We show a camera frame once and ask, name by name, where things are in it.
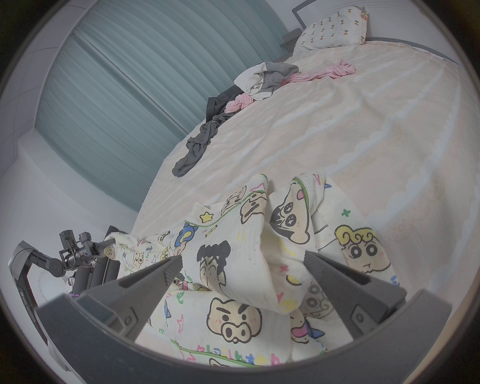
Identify pink garment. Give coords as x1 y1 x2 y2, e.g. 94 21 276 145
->
225 60 357 113

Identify white printed pyjama top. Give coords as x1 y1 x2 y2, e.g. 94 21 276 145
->
104 170 402 367

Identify dark grey garment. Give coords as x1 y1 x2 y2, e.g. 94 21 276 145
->
172 112 234 178

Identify grey bedside table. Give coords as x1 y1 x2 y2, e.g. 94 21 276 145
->
281 28 303 49

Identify white printed pillow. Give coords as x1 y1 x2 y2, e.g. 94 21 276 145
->
292 5 369 53

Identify white and grey garment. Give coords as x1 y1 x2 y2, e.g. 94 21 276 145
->
234 62 300 101

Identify blue-green curtain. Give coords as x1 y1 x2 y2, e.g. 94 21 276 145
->
74 0 301 134
35 35 188 212

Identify black garment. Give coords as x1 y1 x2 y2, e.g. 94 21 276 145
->
205 85 244 122

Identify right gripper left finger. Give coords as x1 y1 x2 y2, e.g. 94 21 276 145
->
80 256 184 344

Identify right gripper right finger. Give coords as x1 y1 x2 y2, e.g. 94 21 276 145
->
303 250 408 340

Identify bed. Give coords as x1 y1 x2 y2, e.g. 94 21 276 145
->
131 2 475 366

